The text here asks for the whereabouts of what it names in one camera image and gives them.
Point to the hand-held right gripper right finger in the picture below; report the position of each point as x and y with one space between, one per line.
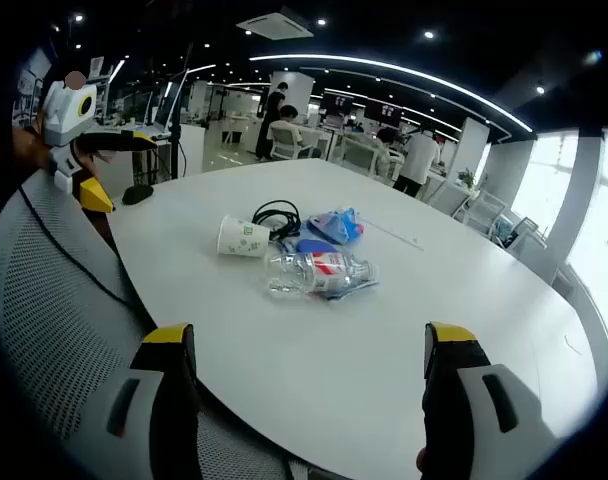
449 400

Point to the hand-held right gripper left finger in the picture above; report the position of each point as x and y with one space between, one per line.
169 400

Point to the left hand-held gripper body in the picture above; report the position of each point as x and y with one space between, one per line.
64 120

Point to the white paper cup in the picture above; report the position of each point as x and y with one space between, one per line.
239 237

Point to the clear plastic ruler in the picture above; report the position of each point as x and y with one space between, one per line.
394 234

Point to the clear plastic bottle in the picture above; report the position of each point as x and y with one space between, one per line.
304 275

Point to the blue cloth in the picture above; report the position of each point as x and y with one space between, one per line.
311 245

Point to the blue tissue packet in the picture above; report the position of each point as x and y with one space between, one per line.
334 225

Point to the person's right hand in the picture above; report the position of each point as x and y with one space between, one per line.
422 460

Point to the black stand pole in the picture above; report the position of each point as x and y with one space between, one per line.
175 125

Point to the grey mesh office chair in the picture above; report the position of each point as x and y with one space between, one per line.
44 300

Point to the white table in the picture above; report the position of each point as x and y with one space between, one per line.
334 375

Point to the white office chair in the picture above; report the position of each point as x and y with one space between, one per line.
284 142
484 210

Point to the ceiling air vent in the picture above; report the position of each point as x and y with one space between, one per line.
276 26

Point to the green potted plant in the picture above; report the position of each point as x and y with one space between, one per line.
467 179

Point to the curved ceiling light strip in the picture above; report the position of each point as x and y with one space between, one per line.
384 65

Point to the dark wall screen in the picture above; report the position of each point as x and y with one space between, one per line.
339 102
384 114

